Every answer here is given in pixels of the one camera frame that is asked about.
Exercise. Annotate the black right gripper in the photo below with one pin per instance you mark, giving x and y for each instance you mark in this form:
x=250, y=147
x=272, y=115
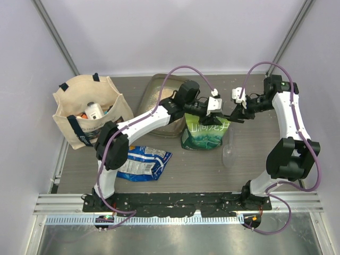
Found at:
x=240, y=112

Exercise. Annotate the clear plastic scoop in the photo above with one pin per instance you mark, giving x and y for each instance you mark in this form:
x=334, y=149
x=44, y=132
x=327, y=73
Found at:
x=228, y=154

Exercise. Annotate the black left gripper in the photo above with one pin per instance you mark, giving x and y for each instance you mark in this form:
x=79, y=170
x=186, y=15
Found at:
x=211, y=120

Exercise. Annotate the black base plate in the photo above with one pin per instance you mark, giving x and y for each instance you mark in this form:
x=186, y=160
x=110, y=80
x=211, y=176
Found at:
x=179, y=205

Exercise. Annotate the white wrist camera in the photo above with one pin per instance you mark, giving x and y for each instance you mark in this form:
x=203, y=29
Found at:
x=215, y=103
x=238, y=96

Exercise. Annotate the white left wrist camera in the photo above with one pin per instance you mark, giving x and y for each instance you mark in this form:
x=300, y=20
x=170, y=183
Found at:
x=215, y=103

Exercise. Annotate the aluminium front rail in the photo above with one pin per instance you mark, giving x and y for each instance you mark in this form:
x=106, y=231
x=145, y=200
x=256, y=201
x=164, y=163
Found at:
x=79, y=209

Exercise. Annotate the beige canvas tote bag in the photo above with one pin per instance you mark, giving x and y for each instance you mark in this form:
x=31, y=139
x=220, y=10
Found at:
x=72, y=98

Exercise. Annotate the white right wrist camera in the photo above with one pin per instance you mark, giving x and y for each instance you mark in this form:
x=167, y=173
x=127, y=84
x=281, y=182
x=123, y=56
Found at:
x=238, y=96

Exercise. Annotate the blue chip bag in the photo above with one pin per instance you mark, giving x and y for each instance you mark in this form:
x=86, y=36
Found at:
x=144, y=164

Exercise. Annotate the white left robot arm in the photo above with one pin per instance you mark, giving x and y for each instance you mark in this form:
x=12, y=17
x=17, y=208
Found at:
x=114, y=140

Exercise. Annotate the white bottle in tote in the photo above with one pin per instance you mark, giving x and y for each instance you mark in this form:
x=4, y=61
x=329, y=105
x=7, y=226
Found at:
x=93, y=111

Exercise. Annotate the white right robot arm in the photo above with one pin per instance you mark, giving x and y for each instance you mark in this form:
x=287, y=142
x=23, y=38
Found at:
x=293, y=157

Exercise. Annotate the green cat litter bag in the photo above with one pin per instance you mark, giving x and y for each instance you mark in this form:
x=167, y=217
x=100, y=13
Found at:
x=203, y=137

